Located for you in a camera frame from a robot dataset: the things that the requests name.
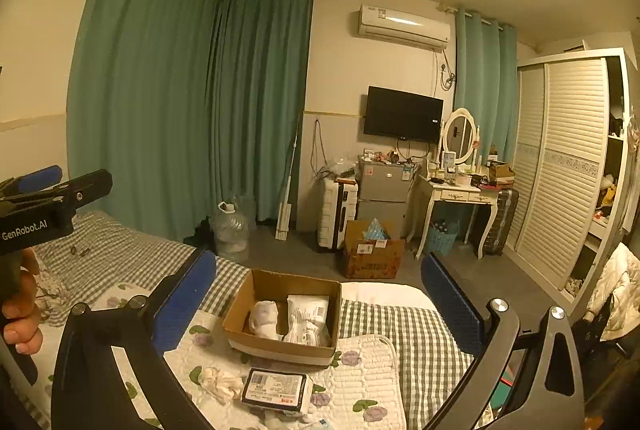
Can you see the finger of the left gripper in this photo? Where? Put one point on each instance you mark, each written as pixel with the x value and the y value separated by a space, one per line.
pixel 32 182
pixel 62 200

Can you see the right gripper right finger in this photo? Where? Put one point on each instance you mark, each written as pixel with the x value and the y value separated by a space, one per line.
pixel 547 391

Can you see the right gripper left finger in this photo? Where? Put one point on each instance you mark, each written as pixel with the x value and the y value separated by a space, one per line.
pixel 172 309

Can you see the white cloth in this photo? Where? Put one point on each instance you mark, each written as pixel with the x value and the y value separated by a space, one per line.
pixel 220 384

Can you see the white sock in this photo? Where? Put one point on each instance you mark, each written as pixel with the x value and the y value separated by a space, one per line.
pixel 263 320

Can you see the dark-edged wet wipes pack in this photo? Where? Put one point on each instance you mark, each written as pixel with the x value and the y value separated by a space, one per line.
pixel 284 392

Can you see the white tissue pack with barcode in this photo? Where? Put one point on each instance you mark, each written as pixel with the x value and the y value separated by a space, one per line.
pixel 307 320

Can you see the person's left hand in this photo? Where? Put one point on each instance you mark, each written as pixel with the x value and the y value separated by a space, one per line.
pixel 22 330

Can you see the clothes pile on chair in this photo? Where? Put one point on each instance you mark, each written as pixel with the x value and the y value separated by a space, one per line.
pixel 613 308

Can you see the large teal curtain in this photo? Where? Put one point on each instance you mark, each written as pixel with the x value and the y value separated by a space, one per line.
pixel 188 103

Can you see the clear water jug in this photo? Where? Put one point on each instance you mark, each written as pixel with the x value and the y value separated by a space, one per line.
pixel 231 231

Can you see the floral quilted mattress pad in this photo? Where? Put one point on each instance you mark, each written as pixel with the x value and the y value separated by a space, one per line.
pixel 359 390

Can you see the blue laundry basket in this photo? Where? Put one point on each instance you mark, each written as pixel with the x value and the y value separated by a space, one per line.
pixel 441 236

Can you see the dark plaid suitcase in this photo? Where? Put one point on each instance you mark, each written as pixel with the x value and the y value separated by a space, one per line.
pixel 495 241

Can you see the open cardboard box on bed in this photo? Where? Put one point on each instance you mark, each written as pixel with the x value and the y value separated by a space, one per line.
pixel 262 285

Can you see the white flat mop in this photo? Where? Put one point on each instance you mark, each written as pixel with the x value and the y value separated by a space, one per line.
pixel 285 207

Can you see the brown floor cardboard box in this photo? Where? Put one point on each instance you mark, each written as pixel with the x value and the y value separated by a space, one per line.
pixel 370 259

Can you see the white dressing table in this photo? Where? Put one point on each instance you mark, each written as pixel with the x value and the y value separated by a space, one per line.
pixel 456 199

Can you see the grey mini fridge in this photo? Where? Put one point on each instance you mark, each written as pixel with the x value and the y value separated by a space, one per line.
pixel 383 194

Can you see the white suitcase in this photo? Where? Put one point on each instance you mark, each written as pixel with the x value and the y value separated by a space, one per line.
pixel 338 207

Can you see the oval vanity mirror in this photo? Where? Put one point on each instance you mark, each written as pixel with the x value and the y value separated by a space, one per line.
pixel 460 138

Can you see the white louvred wardrobe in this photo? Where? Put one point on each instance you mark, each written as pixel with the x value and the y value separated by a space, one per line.
pixel 575 164

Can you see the teal window curtain right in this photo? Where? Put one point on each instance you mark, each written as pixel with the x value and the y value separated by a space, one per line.
pixel 487 80

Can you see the white air conditioner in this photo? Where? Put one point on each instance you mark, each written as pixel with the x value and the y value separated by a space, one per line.
pixel 406 28

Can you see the black wall television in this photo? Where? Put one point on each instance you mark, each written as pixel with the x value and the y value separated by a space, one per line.
pixel 402 115

